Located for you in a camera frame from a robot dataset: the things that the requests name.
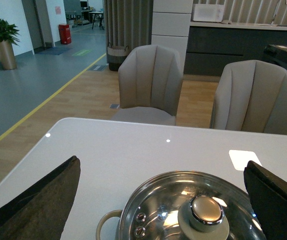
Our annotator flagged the glass pot lid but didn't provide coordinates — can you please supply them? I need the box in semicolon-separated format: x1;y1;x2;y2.
115;171;266;240

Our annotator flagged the woven basket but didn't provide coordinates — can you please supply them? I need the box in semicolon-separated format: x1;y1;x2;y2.
107;42;130;72

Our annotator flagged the white pillar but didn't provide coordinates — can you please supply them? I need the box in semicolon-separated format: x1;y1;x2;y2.
151;0;193;70

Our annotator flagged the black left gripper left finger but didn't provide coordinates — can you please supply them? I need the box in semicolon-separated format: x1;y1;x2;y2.
0;156;81;240

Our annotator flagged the steel electric cooking pot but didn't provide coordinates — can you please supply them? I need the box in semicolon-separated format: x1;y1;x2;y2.
95;210;122;240

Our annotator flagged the beige chair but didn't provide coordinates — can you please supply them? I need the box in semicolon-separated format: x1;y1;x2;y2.
111;44;184;126
209;60;287;135

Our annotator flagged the dark kitchen counter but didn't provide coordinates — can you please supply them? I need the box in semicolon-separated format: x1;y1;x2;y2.
184;22;287;76

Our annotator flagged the red cabinet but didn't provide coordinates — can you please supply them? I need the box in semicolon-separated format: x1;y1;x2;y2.
58;24;72;45

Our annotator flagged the potted green plant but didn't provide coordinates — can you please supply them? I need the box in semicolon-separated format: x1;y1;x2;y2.
0;18;20;70

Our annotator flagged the beige chair left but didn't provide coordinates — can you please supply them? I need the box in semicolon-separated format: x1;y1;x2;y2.
111;44;184;126

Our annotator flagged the distant black desk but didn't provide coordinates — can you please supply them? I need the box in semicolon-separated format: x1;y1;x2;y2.
88;11;105;30

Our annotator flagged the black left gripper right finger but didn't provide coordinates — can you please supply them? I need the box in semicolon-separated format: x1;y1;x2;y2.
243;160;287;240

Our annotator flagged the grey curtain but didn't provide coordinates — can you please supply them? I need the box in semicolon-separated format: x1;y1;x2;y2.
103;0;154;50

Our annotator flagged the beige chair right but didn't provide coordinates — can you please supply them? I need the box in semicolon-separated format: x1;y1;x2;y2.
209;60;287;135

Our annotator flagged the white microwave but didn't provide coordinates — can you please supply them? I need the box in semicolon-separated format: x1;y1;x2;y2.
191;3;225;23

